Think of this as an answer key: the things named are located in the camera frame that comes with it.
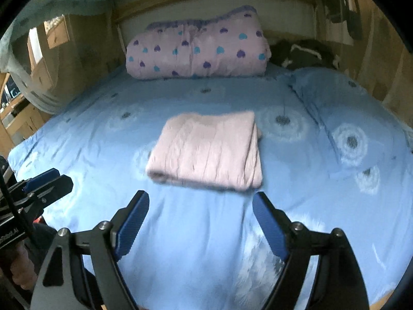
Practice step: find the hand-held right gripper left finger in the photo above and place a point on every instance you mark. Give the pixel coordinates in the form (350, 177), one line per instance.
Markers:
(130, 226)

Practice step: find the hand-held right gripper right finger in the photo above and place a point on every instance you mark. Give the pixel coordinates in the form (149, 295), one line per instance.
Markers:
(271, 226)

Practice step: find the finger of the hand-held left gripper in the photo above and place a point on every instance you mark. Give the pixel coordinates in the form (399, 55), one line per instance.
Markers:
(42, 179)
(58, 189)

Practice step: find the pink garment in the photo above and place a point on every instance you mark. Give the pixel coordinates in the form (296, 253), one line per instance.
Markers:
(206, 148)

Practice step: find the person's left hand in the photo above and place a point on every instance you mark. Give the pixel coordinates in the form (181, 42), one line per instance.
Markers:
(24, 268)

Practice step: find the blue dandelion print bedsheet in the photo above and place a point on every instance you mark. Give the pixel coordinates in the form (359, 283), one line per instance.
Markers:
(103, 142)

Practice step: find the teal bed curtain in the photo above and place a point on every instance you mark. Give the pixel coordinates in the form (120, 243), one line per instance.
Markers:
(42, 93)

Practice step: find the wooden cabinet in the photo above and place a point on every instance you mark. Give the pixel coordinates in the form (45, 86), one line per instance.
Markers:
(38, 58)

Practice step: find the blue dandelion print pillow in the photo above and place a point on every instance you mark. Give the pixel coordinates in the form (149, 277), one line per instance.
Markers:
(348, 109)

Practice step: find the dark white-trimmed cloth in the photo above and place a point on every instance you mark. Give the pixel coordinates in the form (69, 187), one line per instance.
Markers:
(303, 55)

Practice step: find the pink heart print quilt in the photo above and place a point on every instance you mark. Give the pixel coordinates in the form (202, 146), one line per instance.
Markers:
(200, 48)

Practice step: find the dark hanging bag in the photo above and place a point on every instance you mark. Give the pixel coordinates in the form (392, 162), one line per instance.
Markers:
(342, 9)

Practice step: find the wooden bed headboard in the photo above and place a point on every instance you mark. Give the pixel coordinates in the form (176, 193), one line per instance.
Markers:
(209, 3)

